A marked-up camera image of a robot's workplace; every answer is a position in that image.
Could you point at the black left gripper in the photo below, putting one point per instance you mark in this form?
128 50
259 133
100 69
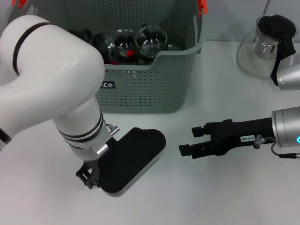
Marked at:
92 165

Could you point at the grey-green perforated storage bin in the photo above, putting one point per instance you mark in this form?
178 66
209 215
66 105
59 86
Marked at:
152 89

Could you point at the glass teacup black sleeve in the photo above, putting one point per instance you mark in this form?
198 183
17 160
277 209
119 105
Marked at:
100 47
144 61
151 39
122 42

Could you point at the small red square block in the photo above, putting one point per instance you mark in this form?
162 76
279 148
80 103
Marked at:
129 53

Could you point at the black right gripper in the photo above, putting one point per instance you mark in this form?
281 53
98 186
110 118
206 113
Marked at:
234 133

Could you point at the black clay teapot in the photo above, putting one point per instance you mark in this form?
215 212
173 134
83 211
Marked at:
84 35

